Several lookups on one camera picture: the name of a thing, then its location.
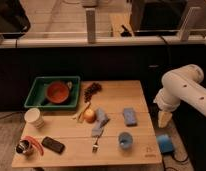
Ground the red chili pepper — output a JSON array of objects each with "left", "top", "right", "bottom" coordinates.
[{"left": 23, "top": 136, "right": 44, "bottom": 156}]

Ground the bunch of dark grapes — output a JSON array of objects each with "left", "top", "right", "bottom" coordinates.
[{"left": 84, "top": 82, "right": 102, "bottom": 102}]

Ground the orange bowl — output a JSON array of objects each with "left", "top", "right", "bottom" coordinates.
[{"left": 45, "top": 81, "right": 70, "bottom": 104}]

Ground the small item in bin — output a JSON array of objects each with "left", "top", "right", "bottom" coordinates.
[{"left": 66, "top": 82, "right": 73, "bottom": 90}]

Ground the blue sponge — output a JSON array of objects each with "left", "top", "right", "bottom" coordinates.
[{"left": 123, "top": 108, "right": 137, "bottom": 126}]

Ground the black smartphone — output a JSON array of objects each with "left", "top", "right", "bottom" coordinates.
[{"left": 41, "top": 137, "right": 65, "bottom": 154}]

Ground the metal fork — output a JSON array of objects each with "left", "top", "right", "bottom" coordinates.
[{"left": 92, "top": 130, "right": 103, "bottom": 153}]

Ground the white rail frame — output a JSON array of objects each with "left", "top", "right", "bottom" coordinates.
[{"left": 0, "top": 8, "right": 206, "bottom": 48}]

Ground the black box top right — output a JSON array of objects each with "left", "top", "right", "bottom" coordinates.
[{"left": 130, "top": 0, "right": 187, "bottom": 36}]

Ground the green plastic bin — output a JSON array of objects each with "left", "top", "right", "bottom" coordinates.
[{"left": 24, "top": 76, "right": 80, "bottom": 110}]

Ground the blue-grey towel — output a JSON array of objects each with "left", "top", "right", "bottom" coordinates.
[{"left": 91, "top": 108, "right": 109, "bottom": 137}]

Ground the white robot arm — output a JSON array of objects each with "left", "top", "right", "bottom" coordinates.
[{"left": 154, "top": 64, "right": 206, "bottom": 128}]

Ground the yellow apple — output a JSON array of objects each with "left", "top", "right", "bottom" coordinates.
[{"left": 84, "top": 109, "right": 96, "bottom": 123}]

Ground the white paper cup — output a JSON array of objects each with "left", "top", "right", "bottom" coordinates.
[{"left": 24, "top": 108, "right": 44, "bottom": 128}]

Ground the blue plastic cup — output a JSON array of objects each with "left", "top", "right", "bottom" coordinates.
[{"left": 118, "top": 132, "right": 133, "bottom": 150}]

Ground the small metal cup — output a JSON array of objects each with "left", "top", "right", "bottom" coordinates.
[{"left": 16, "top": 140, "right": 33, "bottom": 156}]

